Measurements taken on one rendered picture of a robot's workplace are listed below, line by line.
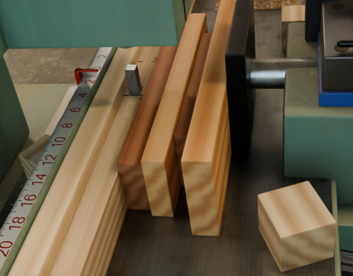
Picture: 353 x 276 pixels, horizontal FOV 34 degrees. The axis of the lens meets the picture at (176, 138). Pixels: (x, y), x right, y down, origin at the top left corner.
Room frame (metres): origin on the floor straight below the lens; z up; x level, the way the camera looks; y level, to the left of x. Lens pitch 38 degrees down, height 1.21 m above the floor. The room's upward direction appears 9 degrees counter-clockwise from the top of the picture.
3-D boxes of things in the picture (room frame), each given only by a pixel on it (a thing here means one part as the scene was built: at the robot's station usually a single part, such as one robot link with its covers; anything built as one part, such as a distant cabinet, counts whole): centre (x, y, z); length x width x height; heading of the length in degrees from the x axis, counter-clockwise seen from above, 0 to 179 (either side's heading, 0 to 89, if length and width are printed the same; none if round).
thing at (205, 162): (0.38, -0.04, 0.94); 0.23 x 0.02 x 0.07; 165
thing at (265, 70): (0.39, -0.09, 0.95); 0.09 x 0.07 x 0.09; 165
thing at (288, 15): (0.51, -0.14, 0.92); 0.03 x 0.03 x 0.03; 76
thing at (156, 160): (0.40, -0.01, 0.93); 0.22 x 0.02 x 0.06; 165
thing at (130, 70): (0.41, 0.03, 0.94); 0.01 x 0.01 x 0.05; 75
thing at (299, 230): (0.25, -0.07, 0.92); 0.04 x 0.04 x 0.03; 9
